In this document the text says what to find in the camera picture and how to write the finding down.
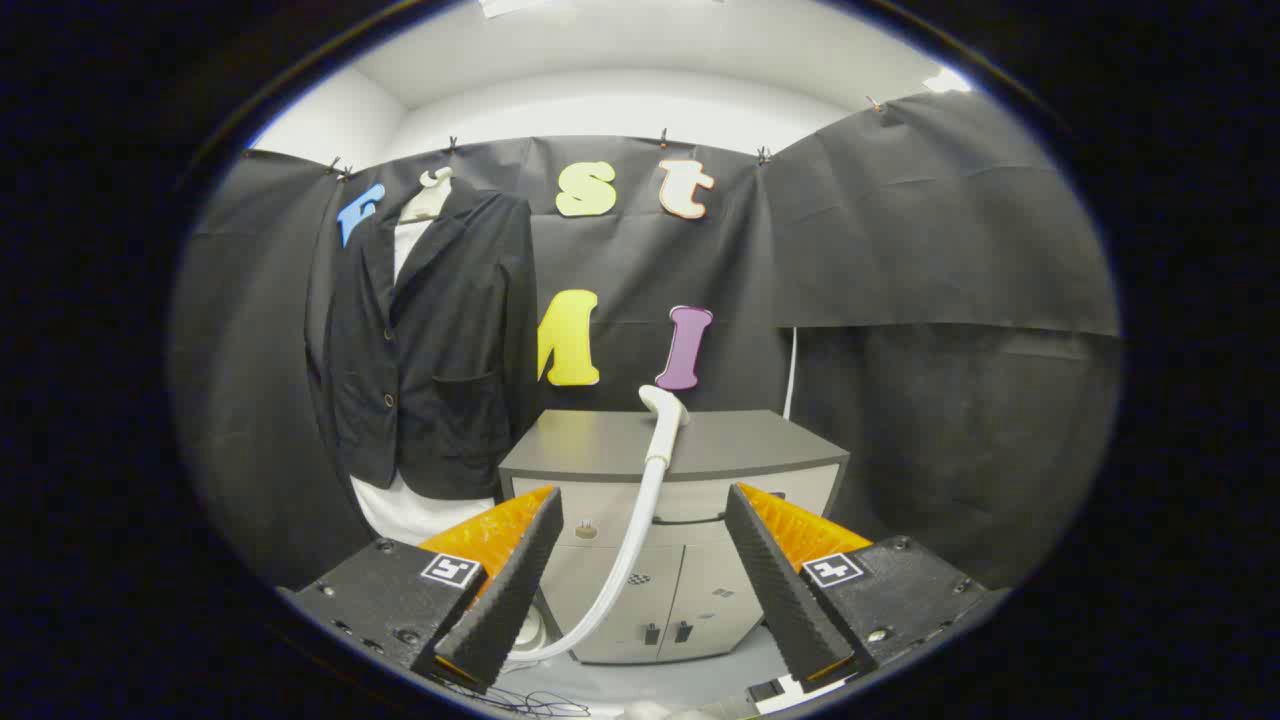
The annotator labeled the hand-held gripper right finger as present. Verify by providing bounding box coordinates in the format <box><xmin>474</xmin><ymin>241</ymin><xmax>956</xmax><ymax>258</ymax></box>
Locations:
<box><xmin>724</xmin><ymin>483</ymin><xmax>1009</xmax><ymax>693</ymax></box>

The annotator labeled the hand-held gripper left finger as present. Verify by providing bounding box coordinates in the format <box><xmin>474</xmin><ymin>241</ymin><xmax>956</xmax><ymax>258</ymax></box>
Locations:
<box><xmin>278</xmin><ymin>486</ymin><xmax>564</xmax><ymax>695</ymax></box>

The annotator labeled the white shirt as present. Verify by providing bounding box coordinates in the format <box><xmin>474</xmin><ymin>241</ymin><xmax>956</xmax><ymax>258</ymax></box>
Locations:
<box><xmin>350</xmin><ymin>218</ymin><xmax>498</xmax><ymax>547</ymax></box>

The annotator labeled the black suit jacket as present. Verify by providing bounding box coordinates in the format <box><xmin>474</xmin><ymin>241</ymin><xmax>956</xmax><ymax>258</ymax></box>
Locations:
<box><xmin>305</xmin><ymin>180</ymin><xmax>541</xmax><ymax>501</ymax></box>

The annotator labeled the grey cabinet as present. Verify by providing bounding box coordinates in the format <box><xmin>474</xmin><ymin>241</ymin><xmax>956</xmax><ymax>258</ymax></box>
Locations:
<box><xmin>498</xmin><ymin>408</ymin><xmax>851</xmax><ymax>665</ymax></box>

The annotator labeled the black backdrop cloth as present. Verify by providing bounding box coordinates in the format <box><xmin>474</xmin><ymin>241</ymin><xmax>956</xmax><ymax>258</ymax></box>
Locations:
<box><xmin>170</xmin><ymin>90</ymin><xmax>1121</xmax><ymax>591</ymax></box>

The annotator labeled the white plastic hanger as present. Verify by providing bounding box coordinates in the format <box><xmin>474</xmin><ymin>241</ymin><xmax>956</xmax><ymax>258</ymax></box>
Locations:
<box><xmin>400</xmin><ymin>167</ymin><xmax>453</xmax><ymax>223</ymax></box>

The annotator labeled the row of small black clips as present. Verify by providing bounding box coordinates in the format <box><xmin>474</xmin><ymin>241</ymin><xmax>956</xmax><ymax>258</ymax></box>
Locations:
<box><xmin>325</xmin><ymin>95</ymin><xmax>886</xmax><ymax>181</ymax></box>

